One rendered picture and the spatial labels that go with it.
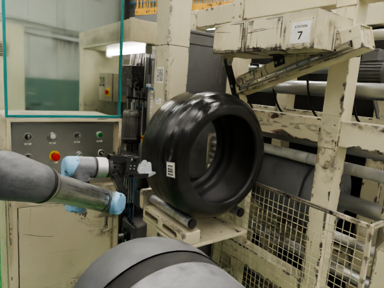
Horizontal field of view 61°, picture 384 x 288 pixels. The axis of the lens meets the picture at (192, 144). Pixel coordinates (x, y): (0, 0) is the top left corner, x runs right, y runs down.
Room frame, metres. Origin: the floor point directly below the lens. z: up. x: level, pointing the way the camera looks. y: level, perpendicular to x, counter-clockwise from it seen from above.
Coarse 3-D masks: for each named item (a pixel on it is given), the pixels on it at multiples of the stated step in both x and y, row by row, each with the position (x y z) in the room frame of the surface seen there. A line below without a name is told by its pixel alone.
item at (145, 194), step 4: (148, 188) 1.57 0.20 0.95; (140, 192) 1.55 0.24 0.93; (144, 192) 1.54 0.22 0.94; (148, 192) 1.55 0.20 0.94; (152, 192) 1.57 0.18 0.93; (140, 196) 1.55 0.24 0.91; (144, 196) 1.54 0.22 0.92; (148, 196) 1.55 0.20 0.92; (140, 200) 1.55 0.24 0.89; (144, 200) 1.54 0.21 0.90; (148, 200) 1.55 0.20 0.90; (140, 204) 1.55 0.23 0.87; (144, 204) 1.54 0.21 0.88; (148, 204) 1.55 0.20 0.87; (152, 204) 1.56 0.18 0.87; (144, 208) 1.54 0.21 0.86
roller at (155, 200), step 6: (150, 198) 1.54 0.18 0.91; (156, 198) 1.52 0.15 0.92; (156, 204) 1.49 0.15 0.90; (162, 204) 1.46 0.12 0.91; (168, 204) 1.44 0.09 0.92; (168, 210) 1.41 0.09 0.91; (174, 210) 1.38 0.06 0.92; (180, 210) 1.37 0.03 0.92; (174, 216) 1.36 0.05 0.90; (180, 216) 1.33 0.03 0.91; (186, 216) 1.32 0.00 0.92; (186, 222) 1.29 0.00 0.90; (192, 222) 1.29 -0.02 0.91; (192, 228) 1.29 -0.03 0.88
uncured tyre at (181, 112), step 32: (192, 96) 1.39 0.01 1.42; (224, 96) 1.38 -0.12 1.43; (160, 128) 1.32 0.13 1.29; (192, 128) 1.26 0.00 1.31; (224, 128) 1.70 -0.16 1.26; (256, 128) 1.46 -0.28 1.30; (160, 160) 1.25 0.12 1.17; (224, 160) 1.71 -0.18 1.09; (256, 160) 1.48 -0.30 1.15; (160, 192) 1.33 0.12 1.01; (192, 192) 1.26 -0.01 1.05; (224, 192) 1.58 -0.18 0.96
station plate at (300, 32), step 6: (294, 24) 1.36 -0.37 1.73; (300, 24) 1.33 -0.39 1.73; (306, 24) 1.31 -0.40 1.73; (294, 30) 1.35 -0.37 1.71; (300, 30) 1.33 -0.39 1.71; (306, 30) 1.31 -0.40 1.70; (294, 36) 1.35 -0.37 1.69; (300, 36) 1.33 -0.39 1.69; (306, 36) 1.31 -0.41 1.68; (294, 42) 1.35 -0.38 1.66; (300, 42) 1.33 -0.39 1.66
